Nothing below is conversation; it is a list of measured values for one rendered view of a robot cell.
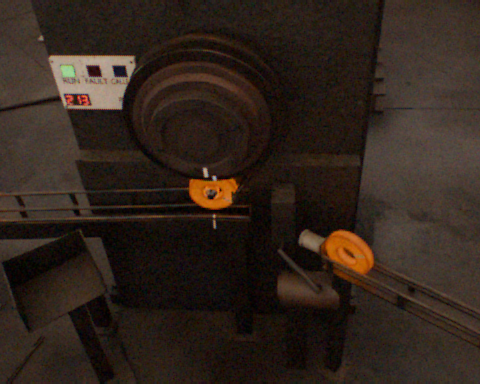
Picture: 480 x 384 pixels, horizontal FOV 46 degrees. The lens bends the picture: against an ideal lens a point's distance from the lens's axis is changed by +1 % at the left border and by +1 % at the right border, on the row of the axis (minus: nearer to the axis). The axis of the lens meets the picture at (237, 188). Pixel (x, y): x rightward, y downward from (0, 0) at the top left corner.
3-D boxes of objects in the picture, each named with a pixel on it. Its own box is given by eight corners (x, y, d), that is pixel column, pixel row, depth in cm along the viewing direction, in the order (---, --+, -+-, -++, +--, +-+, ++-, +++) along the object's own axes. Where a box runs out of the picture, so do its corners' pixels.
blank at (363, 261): (344, 268, 187) (339, 275, 186) (323, 230, 183) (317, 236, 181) (381, 270, 175) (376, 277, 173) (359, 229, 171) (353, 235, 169)
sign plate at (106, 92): (66, 104, 184) (50, 55, 171) (145, 105, 181) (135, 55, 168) (64, 109, 182) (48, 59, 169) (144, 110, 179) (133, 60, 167)
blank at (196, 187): (182, 189, 191) (181, 196, 189) (204, 161, 181) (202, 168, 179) (222, 208, 196) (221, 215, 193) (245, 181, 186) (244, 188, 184)
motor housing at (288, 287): (279, 343, 236) (278, 261, 199) (333, 346, 234) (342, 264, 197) (278, 372, 227) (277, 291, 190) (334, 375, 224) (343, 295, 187)
